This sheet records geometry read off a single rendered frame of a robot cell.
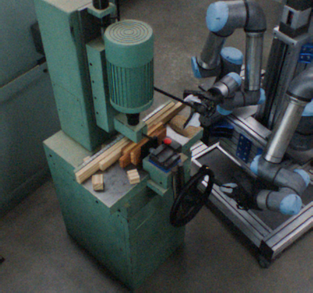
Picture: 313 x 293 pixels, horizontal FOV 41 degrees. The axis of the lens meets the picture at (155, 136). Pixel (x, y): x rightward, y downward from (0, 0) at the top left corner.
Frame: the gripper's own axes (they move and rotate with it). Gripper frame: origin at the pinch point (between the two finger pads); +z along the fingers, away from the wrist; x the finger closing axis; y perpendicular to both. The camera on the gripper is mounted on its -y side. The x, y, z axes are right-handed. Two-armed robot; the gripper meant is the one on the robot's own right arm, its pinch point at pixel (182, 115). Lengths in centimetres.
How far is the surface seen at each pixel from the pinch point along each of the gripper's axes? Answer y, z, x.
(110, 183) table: -9.2, 34.4, 19.1
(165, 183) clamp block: 8.3, 20.1, 18.6
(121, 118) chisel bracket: -22.2, 13.8, 4.7
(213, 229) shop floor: 3, -29, 109
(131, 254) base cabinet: -3, 33, 68
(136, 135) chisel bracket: -11.7, 15.5, 7.5
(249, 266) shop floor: 33, -23, 111
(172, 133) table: -9.2, -4.4, 18.7
